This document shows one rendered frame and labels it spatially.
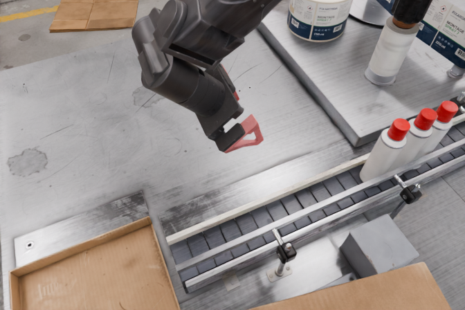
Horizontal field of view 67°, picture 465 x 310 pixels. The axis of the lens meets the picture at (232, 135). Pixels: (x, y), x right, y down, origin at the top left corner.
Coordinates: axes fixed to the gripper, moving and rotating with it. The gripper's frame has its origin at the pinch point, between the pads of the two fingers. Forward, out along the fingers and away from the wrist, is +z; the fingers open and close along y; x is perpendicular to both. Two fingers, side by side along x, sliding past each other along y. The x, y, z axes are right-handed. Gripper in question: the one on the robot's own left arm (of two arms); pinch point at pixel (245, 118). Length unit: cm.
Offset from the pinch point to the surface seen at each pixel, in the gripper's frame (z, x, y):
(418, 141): 34.9, -18.8, -7.9
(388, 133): 28.0, -15.4, -5.5
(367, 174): 37.8, -6.2, -6.3
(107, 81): 12, 38, 58
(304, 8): 40, -22, 49
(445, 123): 37.1, -25.3, -7.5
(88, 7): 70, 91, 246
